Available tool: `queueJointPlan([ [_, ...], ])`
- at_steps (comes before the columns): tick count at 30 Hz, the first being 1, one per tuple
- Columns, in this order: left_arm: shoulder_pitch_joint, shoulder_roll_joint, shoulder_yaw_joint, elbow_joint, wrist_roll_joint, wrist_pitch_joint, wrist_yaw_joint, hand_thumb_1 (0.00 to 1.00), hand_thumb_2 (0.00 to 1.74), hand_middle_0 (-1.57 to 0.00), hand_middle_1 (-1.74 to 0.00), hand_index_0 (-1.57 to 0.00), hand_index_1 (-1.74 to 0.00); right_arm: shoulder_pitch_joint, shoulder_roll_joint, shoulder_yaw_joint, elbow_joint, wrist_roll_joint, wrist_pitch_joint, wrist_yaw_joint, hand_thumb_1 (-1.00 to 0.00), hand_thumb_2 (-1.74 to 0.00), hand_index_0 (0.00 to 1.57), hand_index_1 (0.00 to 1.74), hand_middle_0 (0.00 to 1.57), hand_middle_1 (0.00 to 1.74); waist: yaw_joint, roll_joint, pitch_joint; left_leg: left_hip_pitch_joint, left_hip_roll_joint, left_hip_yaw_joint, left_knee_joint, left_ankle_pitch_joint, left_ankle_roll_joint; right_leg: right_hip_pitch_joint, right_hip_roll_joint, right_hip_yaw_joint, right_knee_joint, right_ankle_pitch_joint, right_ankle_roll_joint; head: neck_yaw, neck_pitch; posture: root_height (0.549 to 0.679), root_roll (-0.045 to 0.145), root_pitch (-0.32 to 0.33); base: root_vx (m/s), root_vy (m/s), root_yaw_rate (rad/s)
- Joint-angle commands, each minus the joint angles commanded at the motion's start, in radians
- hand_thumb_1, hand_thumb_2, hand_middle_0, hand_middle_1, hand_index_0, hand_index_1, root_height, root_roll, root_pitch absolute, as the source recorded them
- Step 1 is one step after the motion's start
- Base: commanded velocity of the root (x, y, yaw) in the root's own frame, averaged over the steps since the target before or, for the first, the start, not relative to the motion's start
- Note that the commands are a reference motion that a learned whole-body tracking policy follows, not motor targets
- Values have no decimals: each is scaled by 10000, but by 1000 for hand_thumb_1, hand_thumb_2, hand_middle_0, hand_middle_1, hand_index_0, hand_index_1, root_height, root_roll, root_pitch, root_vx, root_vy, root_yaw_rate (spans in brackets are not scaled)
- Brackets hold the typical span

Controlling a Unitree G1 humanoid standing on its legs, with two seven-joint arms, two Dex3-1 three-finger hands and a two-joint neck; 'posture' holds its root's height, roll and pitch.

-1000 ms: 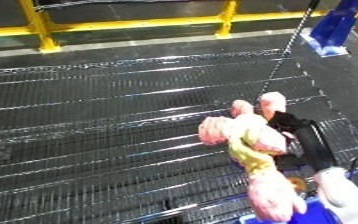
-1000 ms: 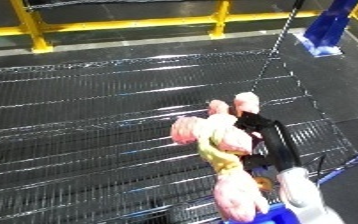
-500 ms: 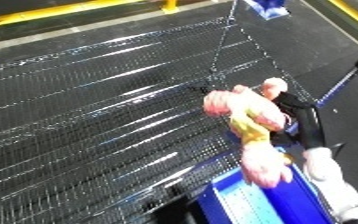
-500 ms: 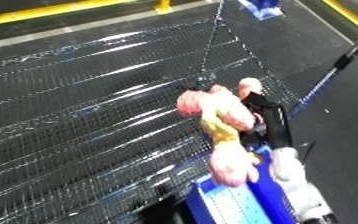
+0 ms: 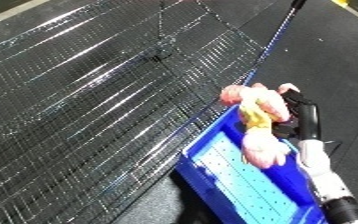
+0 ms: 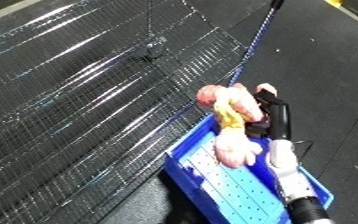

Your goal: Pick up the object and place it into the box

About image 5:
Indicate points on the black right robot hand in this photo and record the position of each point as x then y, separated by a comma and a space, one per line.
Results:
309, 120

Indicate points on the pale right robot arm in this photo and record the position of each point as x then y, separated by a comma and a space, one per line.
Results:
326, 176

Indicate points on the pink dragon soft toy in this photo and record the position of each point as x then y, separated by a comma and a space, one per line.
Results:
264, 150

